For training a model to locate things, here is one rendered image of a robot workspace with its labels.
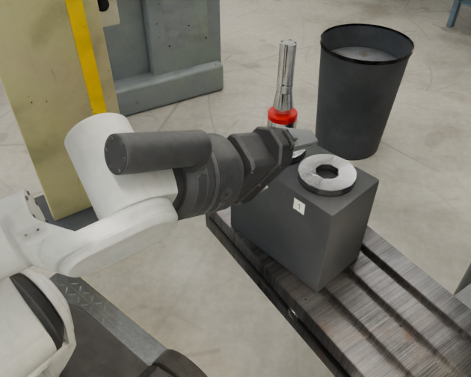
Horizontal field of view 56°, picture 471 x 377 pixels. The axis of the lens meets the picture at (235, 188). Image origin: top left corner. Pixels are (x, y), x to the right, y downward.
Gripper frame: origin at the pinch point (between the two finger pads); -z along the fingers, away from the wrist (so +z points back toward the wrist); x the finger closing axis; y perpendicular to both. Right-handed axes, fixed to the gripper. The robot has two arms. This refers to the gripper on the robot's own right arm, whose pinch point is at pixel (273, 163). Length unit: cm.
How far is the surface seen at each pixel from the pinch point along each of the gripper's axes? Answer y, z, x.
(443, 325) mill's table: -30.6, -24.9, -5.8
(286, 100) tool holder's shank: 9.5, -9.5, 1.7
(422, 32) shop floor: 135, -371, -43
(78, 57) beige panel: 108, -47, -84
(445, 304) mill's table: -28.4, -28.7, -5.2
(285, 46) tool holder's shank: 13.8, -6.1, 8.0
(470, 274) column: -30, -63, -13
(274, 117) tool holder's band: 8.9, -9.2, -1.4
